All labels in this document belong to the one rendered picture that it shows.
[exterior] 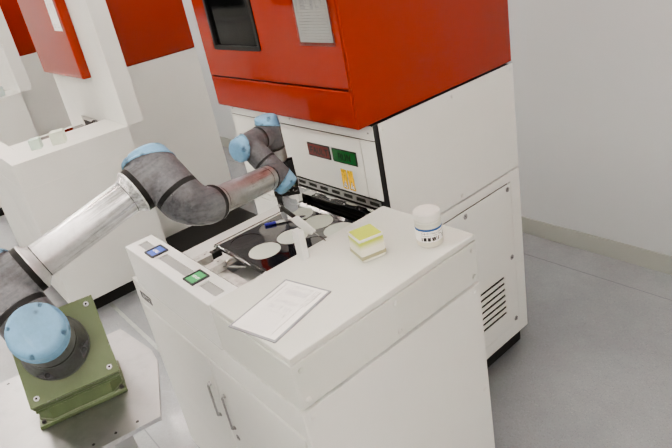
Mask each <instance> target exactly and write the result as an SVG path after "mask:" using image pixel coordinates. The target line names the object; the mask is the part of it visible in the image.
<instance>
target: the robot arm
mask: <svg viewBox="0 0 672 448"><path fill-rule="evenodd" d="M254 122H255V124H254V125H255V127H253V128H252V129H250V130H249V131H247V132H245V133H243V134H240V135H238V136H237V137H235V138H234V139H233V140H231V141H230V143H229V153H230V155H231V157H232V158H233V159H234V160H235V161H238V162H246V161H247V162H248V163H249V164H250V165H251V166H252V167H253V168H254V169H255V170H253V171H251V172H248V173H246V174H243V175H241V176H239V177H236V178H234V179H231V180H229V181H227V182H224V183H222V184H219V185H213V184H210V185H206V186H205V185H203V184H202V183H201V182H200V181H198V180H197V179H196V178H195V176H194V175H193V174H192V173H191V172H190V171H189V170H188V169H187V168H186V167H185V166H184V165H183V164H182V163H181V162H180V161H179V159H178V158H177V157H176V155H175V154H174V153H173V152H171V151H170V150H169V149H168V148H167V147H166V146H165V145H163V144H161V143H149V144H145V145H143V146H140V147H138V148H137V149H135V150H133V151H132V152H131V153H129V154H128V157H126V158H125V159H124V160H123V161H122V164H121V168H122V171H120V172H119V173H118V174H117V181H116V183H115V184H113V185H112V186H110V187H109V188H108V189H106V190H105V191H104V192H102V193H101V194H99V195H98V196H97V197H95V198H94V199H92V200H91V201H90V202H88V203H87V204H85V205H84V206H83V207H81V208H80V209H78V210H77V211H76V212H74V213H73V214H71V215H70V216H69V217H67V218H66V219H64V220H63V221H62V222H60V223H59V224H57V225H56V226H55V227H53V228H52V229H51V230H49V231H48V232H46V233H45V234H44V235H42V236H41V237H39V238H38V239H37V240H35V241H34V242H32V243H31V244H30V245H28V246H27V247H17V246H15V247H13V248H12V249H10V250H9V251H8V250H6V249H3V248H0V335H1V337H2V338H3V339H4V340H5V342H6V345H7V347H8V349H9V350H10V352H11V353H12V354H13V355H14V356H15V357H17V358H18V359H20V360H21V363H22V365H23V367H24V368H25V369H26V370H27V372H29V373H30V374H31V375H33V376H35V377H36V378H39V379H42V380H47V381H55V380H60V379H64V378H66V377H68V376H70V375H72V374H73V373H75V372H76V371H77V370H78V369H79V368H80V367H81V366H82V365H83V364H84V362H85V360H86V358H87V356H88V353H89V349H90V340H89V335H88V333H87V331H86V329H85V328H84V326H83V325H82V324H81V323H80V322H79V321H77V320H76V319H74V318H72V317H69V316H66V315H64V314H63V312H62V311H60V310H59V309H58V308H57V307H56V306H55V305H54V304H53V303H52V301H51V300H50V299H49V298H48V297H47V296H46V295H45V293H43V292H44V291H45V290H46V289H47V288H49V287H50V286H51V279H52V276H53V275H55V274H56V273H57V272H59V271H60V270H61V269H62V268H64V267H65V266H66V265H68V264H69V263H70V262H72V261H73V260H74V259H76V258H77V257H78V256H80V255H81V254H82V253H84V252H85V251H86V250H88V249H89V248H90V247H92V246H93V245H94V244H96V243H97V242H98V241H100V240H101V239H102V238H104V237H105V236H106V235H108V234H109V233H110V232H112V231H113V230H114V229H116V228H117V227H118V226H120V225H121V224H122V223H124V222H125V221H126V220H128V219H129V218H130V217H132V216H133V215H134V214H136V213H137V212H138V211H150V210H151V209H153V208H154V207H157V208H158V209H159V210H160V211H161V212H162V213H163V214H164V215H165V216H166V217H168V218H169V219H171V220H173V221H175V222H178V223H181V224H185V225H192V226H203V225H210V224H214V223H217V222H219V221H221V220H223V219H224V218H226V217H227V215H228V214H229V212H230V211H232V210H234V209H236V208H238V207H240V206H242V205H244V204H246V203H248V202H250V201H252V200H254V199H256V198H258V197H260V196H262V195H264V194H266V193H268V192H270V191H272V190H274V194H275V197H276V198H277V202H278V204H280V205H283V206H284V207H285V208H287V209H288V210H289V211H291V212H295V211H296V210H298V206H297V200H296V199H291V198H290V197H289V196H290V195H296V194H300V191H299V187H298V186H299V184H298V180H297V175H296V172H295V168H294V164H293V159H292V157H288V158H287V152H286V148H285V144H284V140H283V136H282V131H281V127H280V126H281V125H280V123H279V119H278V117H277V115H276V114H274V113H265V114H261V115H259V116H257V117H256V118H255V119H254ZM297 189H298V191H297ZM293 190H294V191H293ZM283 196H284V197H283Z"/></svg>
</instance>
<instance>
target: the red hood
mask: <svg viewBox="0 0 672 448"><path fill-rule="evenodd" d="M191 2H192V5H193V9H194V13H195V17H196V20H197V24H198V28H199V32H200V35H201V39H202V43H203V47H204V50H205V54H206V58H207V62H208V65H209V69H210V73H211V76H212V80H213V84H214V88H215V92H216V95H217V99H218V103H219V104H221V105H226V106H232V107H237V108H242V109H248V110H253V111H258V112H264V113H274V114H276V115H280V116H285V117H291V118H296V119H302V120H307V121H312V122H318V123H323V124H328V125H334V126H339V127H345V128H350V129H355V130H360V129H362V128H364V127H367V126H369V125H370V124H373V123H375V122H377V121H379V120H381V119H384V118H386V117H388V116H390V115H393V114H395V113H397V112H399V111H401V110H404V109H406V108H408V107H410V106H412V105H415V104H417V103H419V102H421V101H423V100H426V99H428V98H430V97H432V96H434V95H437V94H439V93H441V92H443V91H446V90H448V89H450V88H452V87H454V86H457V85H459V84H461V83H463V82H465V81H468V80H470V79H472V78H474V77H476V76H479V75H481V74H483V73H485V72H488V71H490V70H492V69H494V68H496V67H499V66H501V65H503V64H505V63H507V62H510V61H511V48H510V31H509V14H508V0H191Z"/></svg>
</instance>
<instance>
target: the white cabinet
mask: <svg viewBox="0 0 672 448"><path fill-rule="evenodd" d="M133 282H134V285H135V287H136V290H137V293H138V295H139V298H140V301H141V303H142V306H143V309H144V311H145V314H146V317H147V319H148V322H149V325H150V327H151V330H152V333H153V335H154V338H155V341H156V343H157V346H158V349H159V352H160V354H161V357H162V360H163V362H164V365H165V368H166V370H167V373H168V376H169V378H170V381H171V384H172V386H173V389H174V392H175V394H176V397H177V400H178V402H179V405H180V408H181V410H182V413H183V416H184V418H185V421H186V424H187V426H188V429H189V432H190V434H191V437H192V439H193V440H194V441H195V443H196V444H197V445H198V446H199V447H200V448H495V442H494V432H493V421H492V411H491V400H490V390H489V379H488V369H487V358H486V348H485V337H484V327H483V316H482V306H481V295H480V285H479V281H476V282H475V283H473V284H472V285H471V286H469V287H468V288H467V289H465V290H464V291H463V292H461V293H460V294H459V295H457V296H456V297H455V298H453V299H452V300H451V301H449V302H448V303H447V304H445V305H444V306H443V307H441V308H440V309H439V310H437V311H436V312H435V313H433V314H432V315H431V316H429V317H428V318H427V319H425V320H424V321H423V322H421V323H420V324H419V325H417V326H416V327H415V328H413V329H412V330H411V331H409V332H408V333H407V334H405V335H404V336H403V337H401V338H400V339H399V340H398V341H396V342H395V343H394V344H392V345H391V346H390V347H388V348H387V349H386V350H384V351H383V352H382V353H380V354H379V355H378V356H376V357H375V358H374V359H372V360H371V361H370V362H368V363H367V364H366V365H364V366H363V367H362V368H360V369H359V370H358V371H356V372H355V373H354V374H352V375H351V376H350V377H348V378H347V379H346V380H344V381H343V382H342V383H340V384H339V385H338V386H336V387H335V388H334V389H332V390H331V391H330V392H328V393H327V394H326V395H324V396H323V397H322V398H320V399H319V400H318V401H316V402H315V403H314V404H312V405H311V406H310V407H308V408H307V409H306V410H304V411H301V410H299V409H298V408H297V407H296V406H294V405H293V404H292V403H291V402H289V401H288V400H287V399H285V398H284V397H283V396H282V395H280V394H279V393H278V392H277V391H275V390H274V389H273V388H272V387H270V386H269V385H268V384H266V383H265V382H264V381H263V380H261V379H260V378H259V377H258V376H256V375H255V374H254V373H253V372H251V371H250V370H249V369H247V368H246V367H245V366H244V365H242V364H241V363H240V362H239V361H237V360H236V359H235V358H234V357H232V356H231V355H230V354H228V353H227V352H226V351H225V350H223V351H222V350H221V349H220V348H218V347H217V346H216V345H215V344H213V343H212V342H211V341H209V340H208V339H207V338H206V337H204V336H203V335H202V334H201V333H199V332H198V331H197V330H196V329H194V328H193V327H192V326H191V325H189V324H188V323H187V322H186V321H184V320H183V319H182V318H181V317H179V316H178V315H177V314H176V313H174V312H173V311H172V310H171V309H169V308H168V307H167V306H165V305H164V304H163V303H162V302H160V301H159V300H158V299H157V298H155V297H154V296H153V295H152V294H150V293H149V292H148V291H147V290H145V289H144V288H143V287H142V286H140V285H139V284H138V283H137V282H135V281H134V280H133Z"/></svg>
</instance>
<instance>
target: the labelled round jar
mask: <svg viewBox="0 0 672 448"><path fill-rule="evenodd" d="M413 219H414V227H415V234H416V240H417V244H418V245H419V246H421V247H424V248H433V247H436V246H438V245H440V244H441V243H442V242H443V231H442V223H441V217H440V208H439V207H438V206H436V205H433V204H424V205H420V206H417V207H416V208H415V209H414V210H413Z"/></svg>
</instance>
